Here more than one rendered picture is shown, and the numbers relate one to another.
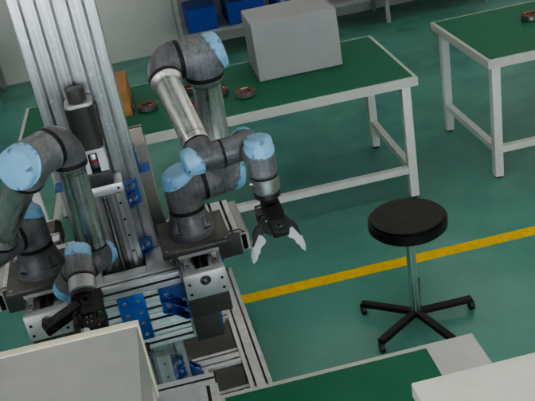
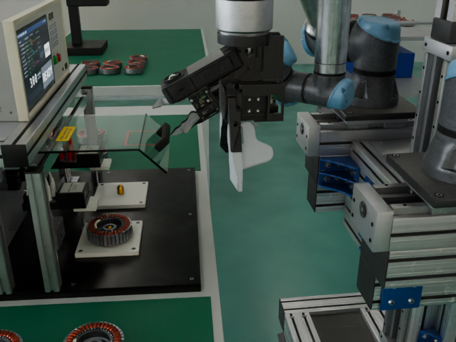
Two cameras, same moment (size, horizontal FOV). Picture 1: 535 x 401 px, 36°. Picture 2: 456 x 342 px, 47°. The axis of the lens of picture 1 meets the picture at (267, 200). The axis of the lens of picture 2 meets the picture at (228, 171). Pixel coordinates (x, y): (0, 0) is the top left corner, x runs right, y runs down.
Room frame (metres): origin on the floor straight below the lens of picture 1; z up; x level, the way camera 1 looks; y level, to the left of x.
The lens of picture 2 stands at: (1.94, -0.71, 1.47)
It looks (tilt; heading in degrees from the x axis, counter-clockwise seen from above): 24 degrees down; 91
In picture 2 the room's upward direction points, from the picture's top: straight up
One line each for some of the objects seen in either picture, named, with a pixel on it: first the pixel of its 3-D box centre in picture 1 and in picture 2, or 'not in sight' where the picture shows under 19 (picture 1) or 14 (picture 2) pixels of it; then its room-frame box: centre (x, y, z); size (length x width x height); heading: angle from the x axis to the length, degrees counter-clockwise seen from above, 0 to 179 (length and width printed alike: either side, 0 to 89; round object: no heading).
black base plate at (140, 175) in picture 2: not in sight; (110, 220); (1.60, 0.54, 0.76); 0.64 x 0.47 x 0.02; 95
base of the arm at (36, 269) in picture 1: (37, 255); (372, 84); (2.33, 0.75, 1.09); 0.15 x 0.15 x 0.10
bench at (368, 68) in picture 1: (221, 151); not in sight; (4.56, 0.22, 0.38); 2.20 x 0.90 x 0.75; 95
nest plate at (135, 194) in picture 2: not in sight; (121, 195); (1.61, 0.66, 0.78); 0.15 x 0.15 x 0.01; 5
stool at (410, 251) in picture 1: (417, 269); not in sight; (3.08, -0.60, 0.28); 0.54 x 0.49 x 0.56; 5
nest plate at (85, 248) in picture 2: not in sight; (110, 237); (1.63, 0.42, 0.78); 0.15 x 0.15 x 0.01; 5
